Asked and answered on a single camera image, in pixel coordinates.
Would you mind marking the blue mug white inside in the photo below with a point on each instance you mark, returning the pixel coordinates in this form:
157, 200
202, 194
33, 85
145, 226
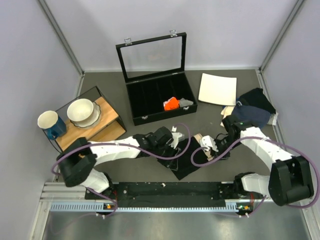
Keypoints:
52, 124

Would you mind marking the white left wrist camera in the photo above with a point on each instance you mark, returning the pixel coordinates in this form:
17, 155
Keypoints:
177, 137

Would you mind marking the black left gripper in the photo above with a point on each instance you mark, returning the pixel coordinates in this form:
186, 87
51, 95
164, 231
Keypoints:
167, 162

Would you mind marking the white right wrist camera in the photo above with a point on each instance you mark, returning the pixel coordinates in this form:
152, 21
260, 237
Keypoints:
208, 144

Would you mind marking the black glass-lid storage box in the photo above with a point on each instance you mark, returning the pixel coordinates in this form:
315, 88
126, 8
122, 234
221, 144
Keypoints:
154, 71

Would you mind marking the navy blue underwear in pile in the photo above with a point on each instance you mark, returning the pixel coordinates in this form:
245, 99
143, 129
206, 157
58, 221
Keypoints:
245, 112

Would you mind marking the grey slotted cable duct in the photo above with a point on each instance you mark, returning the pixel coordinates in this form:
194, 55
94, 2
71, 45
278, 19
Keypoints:
101, 206

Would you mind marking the white ceramic bowl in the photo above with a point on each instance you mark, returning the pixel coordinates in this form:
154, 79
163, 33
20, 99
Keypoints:
80, 109

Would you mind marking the black underwear beige waistband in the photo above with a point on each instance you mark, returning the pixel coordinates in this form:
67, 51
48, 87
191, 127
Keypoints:
181, 167

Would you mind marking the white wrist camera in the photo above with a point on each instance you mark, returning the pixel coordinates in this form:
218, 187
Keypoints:
177, 137
208, 144

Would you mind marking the white cloth in pile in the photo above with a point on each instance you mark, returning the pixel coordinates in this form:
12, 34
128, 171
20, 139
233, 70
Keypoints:
273, 119

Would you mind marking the beige cloth in pile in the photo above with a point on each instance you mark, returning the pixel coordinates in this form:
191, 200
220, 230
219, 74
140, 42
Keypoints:
227, 111

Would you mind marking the white scalloped saucer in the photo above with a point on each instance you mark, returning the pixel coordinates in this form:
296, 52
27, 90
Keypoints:
92, 121

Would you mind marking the grey rolled underwear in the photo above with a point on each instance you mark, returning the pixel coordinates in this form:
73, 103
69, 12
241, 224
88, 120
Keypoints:
185, 102

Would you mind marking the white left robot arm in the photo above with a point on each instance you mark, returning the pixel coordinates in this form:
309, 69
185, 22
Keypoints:
77, 162

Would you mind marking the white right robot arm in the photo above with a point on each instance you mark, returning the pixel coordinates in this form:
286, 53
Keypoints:
289, 180

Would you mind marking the black underwear in pile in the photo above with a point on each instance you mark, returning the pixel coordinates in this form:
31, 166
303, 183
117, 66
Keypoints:
256, 98

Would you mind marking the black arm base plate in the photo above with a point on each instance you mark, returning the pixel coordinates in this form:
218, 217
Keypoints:
169, 202

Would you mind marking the orange rolled underwear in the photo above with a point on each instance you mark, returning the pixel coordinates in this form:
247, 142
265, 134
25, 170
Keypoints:
171, 104

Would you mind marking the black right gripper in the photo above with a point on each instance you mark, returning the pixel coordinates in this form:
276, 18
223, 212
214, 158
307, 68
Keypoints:
220, 152

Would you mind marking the white square plate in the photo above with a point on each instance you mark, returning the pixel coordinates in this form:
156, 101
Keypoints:
218, 90

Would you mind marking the wooden black-framed shelf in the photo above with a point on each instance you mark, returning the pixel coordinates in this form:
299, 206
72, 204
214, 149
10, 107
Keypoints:
110, 125

